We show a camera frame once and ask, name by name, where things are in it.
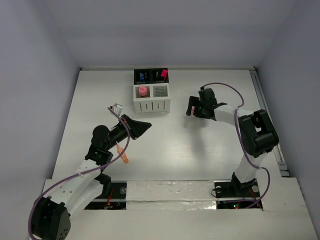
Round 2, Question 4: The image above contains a pink cap black highlighter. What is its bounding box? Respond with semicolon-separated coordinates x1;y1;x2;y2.
160;69;168;81

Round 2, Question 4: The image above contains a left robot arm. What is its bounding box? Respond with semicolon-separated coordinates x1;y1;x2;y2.
28;114;152;240

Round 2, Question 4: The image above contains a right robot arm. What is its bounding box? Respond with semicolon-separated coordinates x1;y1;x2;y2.
186;87;279;196

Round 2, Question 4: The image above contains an orange correction tape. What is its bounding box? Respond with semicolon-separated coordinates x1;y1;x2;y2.
116;144;129;164

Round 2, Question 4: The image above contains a white slotted container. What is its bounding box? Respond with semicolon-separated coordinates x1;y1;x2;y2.
133;83;171;114

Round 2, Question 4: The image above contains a black slotted container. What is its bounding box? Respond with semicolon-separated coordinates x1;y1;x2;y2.
133;68;169;85

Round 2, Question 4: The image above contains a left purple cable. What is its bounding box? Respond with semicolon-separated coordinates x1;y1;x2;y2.
27;107;131;240

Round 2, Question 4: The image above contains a purple cable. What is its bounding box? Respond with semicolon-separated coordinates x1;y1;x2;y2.
199;82;271;210
27;107;131;240

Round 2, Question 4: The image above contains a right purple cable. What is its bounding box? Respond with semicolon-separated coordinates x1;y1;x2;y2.
199;82;271;210

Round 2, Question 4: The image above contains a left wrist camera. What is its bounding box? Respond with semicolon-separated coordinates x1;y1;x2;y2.
109;103;123;116

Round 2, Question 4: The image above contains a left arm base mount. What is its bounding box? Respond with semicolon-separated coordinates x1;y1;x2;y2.
85;179;127;210

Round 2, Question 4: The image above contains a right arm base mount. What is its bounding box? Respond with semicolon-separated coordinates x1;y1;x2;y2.
210;173;263;210

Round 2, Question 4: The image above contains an aluminium rail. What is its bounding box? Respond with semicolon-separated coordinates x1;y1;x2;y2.
249;68;291;178

